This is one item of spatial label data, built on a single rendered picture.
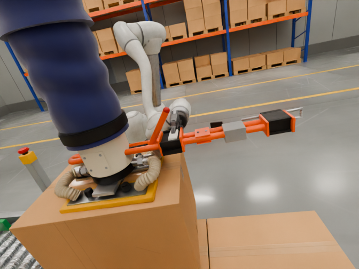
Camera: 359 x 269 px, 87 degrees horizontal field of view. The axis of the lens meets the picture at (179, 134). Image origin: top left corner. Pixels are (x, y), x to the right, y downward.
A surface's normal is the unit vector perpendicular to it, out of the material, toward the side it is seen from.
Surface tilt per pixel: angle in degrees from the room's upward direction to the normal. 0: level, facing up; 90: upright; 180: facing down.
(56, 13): 67
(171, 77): 90
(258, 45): 90
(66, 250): 90
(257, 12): 90
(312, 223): 0
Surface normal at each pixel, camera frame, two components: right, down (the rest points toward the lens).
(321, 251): -0.19, -0.88
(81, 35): 0.87, -0.14
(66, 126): -0.15, 0.64
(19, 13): 0.06, 0.20
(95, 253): -0.02, 0.44
